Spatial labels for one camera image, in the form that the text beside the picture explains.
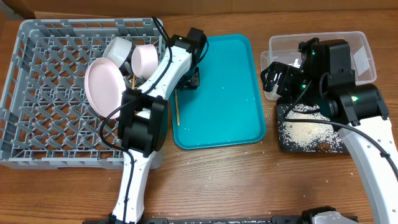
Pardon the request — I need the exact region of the small pink bowl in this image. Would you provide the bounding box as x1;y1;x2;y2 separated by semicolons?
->
131;44;159;80

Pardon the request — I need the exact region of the pile of white rice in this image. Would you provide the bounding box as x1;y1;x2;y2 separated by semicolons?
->
281;104;341;152

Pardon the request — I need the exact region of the grey bowl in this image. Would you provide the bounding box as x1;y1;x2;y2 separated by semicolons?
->
103;37;132;68

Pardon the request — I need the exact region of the brown food scrap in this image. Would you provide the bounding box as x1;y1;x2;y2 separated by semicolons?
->
317;142;331;153

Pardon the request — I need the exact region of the large pink plate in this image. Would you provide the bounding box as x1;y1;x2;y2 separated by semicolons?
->
84;58;126;118

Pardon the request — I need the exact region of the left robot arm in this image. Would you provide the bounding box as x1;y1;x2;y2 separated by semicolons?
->
107;27;209;223

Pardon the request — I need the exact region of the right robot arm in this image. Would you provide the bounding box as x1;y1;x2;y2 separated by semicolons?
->
261;37;397;223

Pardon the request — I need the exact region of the teal serving tray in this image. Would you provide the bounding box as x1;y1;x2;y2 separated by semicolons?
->
170;34;266;150

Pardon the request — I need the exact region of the black tray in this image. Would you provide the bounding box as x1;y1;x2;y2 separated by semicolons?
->
275;96;351;154

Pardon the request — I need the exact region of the clear plastic bin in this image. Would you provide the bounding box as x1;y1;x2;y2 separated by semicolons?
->
268;31;377;85

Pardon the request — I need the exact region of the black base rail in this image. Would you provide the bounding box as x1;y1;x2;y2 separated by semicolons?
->
82;214;360;224

